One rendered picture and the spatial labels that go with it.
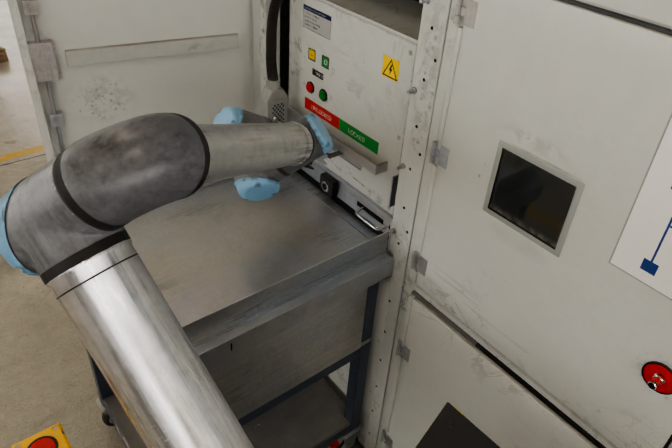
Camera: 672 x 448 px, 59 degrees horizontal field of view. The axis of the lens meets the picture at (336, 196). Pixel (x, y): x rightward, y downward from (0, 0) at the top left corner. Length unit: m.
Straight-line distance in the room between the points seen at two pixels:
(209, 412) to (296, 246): 0.81
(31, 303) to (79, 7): 1.48
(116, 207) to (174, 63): 1.06
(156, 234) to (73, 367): 0.99
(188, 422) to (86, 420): 1.55
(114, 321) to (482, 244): 0.77
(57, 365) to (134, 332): 1.75
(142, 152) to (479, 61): 0.65
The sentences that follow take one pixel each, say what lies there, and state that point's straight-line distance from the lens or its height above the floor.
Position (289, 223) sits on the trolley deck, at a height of 0.85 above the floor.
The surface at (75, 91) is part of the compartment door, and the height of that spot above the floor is 1.12.
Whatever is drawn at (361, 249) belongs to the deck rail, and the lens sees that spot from 1.46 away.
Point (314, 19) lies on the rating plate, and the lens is 1.61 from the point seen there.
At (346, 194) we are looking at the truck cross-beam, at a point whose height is 0.90.
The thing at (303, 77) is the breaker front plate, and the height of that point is 1.16.
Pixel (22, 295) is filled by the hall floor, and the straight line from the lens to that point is 2.84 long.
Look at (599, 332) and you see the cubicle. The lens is 1.18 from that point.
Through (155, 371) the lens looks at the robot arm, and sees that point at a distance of 0.78.
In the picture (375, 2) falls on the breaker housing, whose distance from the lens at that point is 1.58.
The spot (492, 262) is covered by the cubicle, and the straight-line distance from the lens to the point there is 1.26.
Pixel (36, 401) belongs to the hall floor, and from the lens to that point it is 2.43.
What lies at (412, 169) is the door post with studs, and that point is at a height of 1.12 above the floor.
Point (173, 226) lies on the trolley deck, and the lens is 1.63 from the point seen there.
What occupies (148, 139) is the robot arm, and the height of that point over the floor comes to 1.47.
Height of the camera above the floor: 1.82
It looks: 34 degrees down
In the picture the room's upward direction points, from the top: 4 degrees clockwise
